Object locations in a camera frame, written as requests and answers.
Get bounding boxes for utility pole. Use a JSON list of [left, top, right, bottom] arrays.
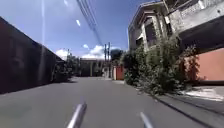
[[103, 41, 112, 79]]

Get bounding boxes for dark tree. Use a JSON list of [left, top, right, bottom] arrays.
[[109, 48, 125, 63]]

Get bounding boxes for red gate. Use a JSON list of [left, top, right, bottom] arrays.
[[112, 65, 125, 81]]

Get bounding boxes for building with gate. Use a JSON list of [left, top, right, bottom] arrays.
[[78, 57, 106, 78]]

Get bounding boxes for grey asphalt road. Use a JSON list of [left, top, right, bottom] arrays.
[[0, 76, 224, 128]]

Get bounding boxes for green bushes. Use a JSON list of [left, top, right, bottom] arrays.
[[121, 35, 200, 97]]

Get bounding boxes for robot's own part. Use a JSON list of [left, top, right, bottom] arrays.
[[66, 102, 88, 128], [139, 111, 155, 128]]

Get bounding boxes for beige multi-storey building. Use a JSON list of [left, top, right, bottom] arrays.
[[127, 0, 224, 54]]

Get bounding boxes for pale concrete driveway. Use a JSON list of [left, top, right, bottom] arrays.
[[181, 85, 224, 103]]

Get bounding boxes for overhead wires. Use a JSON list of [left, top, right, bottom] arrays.
[[75, 0, 105, 48]]

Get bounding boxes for dark long wall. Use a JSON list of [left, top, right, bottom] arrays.
[[0, 16, 64, 95]]

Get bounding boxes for orange wall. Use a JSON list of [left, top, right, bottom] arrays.
[[183, 47, 224, 83]]

